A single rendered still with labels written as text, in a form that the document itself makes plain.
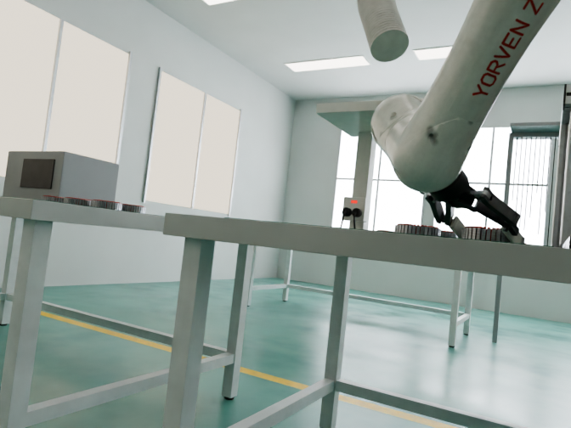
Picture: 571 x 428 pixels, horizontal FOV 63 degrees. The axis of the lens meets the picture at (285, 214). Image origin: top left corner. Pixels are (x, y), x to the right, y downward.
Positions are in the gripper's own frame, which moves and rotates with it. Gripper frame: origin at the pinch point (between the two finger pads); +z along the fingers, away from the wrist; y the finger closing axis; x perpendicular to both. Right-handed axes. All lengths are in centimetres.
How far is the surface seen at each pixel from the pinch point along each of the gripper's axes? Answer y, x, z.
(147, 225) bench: -89, -27, -35
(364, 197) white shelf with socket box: -74, 29, 23
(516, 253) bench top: 19.6, -15.3, -19.2
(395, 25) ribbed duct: -75, 96, -6
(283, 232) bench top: -16.6, -24.3, -34.2
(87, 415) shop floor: -122, -90, -2
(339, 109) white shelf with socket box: -64, 40, -13
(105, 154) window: -474, 71, -7
